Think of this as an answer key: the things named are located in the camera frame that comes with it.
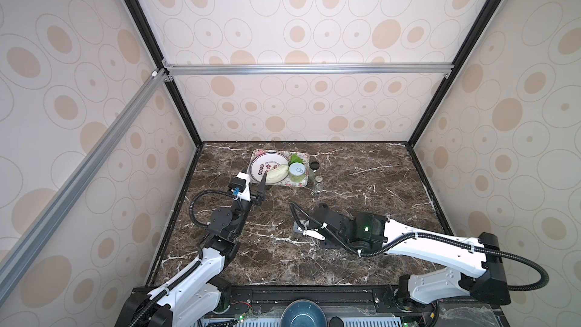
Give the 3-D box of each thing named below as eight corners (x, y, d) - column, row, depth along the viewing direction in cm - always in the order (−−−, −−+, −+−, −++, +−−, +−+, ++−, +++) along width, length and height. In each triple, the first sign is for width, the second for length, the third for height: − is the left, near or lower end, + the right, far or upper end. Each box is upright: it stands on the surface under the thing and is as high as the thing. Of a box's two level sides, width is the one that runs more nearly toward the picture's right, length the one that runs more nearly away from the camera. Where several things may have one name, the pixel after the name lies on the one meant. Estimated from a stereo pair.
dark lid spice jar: (309, 181, 106) (311, 168, 98) (309, 174, 108) (310, 161, 101) (318, 181, 106) (320, 168, 98) (318, 174, 108) (319, 161, 101)
